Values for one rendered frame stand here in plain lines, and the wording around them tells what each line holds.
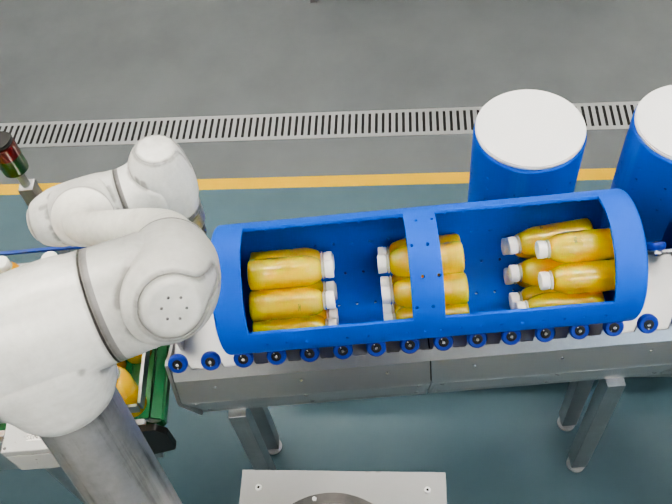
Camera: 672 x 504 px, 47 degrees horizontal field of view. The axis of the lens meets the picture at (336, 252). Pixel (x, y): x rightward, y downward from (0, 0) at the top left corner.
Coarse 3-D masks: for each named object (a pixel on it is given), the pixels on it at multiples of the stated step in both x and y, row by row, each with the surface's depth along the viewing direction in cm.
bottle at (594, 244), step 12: (600, 228) 165; (552, 240) 163; (564, 240) 162; (576, 240) 162; (588, 240) 162; (600, 240) 162; (552, 252) 163; (564, 252) 162; (576, 252) 162; (588, 252) 162; (600, 252) 162; (612, 252) 162
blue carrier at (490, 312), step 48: (576, 192) 166; (624, 192) 162; (240, 240) 162; (288, 240) 180; (336, 240) 181; (384, 240) 181; (432, 240) 157; (480, 240) 181; (624, 240) 154; (240, 288) 157; (432, 288) 156; (480, 288) 182; (624, 288) 155; (240, 336) 161; (288, 336) 161; (336, 336) 162; (384, 336) 163; (432, 336) 165
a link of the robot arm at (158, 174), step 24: (144, 144) 132; (168, 144) 132; (120, 168) 135; (144, 168) 130; (168, 168) 131; (192, 168) 138; (120, 192) 133; (144, 192) 133; (168, 192) 133; (192, 192) 138
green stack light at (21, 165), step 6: (18, 156) 185; (24, 156) 188; (12, 162) 184; (18, 162) 185; (24, 162) 187; (0, 168) 185; (6, 168) 185; (12, 168) 185; (18, 168) 186; (24, 168) 187; (6, 174) 187; (12, 174) 186; (18, 174) 187
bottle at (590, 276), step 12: (564, 264) 164; (576, 264) 163; (588, 264) 163; (600, 264) 162; (612, 264) 162; (552, 276) 163; (564, 276) 162; (576, 276) 162; (588, 276) 162; (600, 276) 161; (612, 276) 161; (552, 288) 164; (564, 288) 163; (576, 288) 162; (588, 288) 162; (600, 288) 162; (612, 288) 163
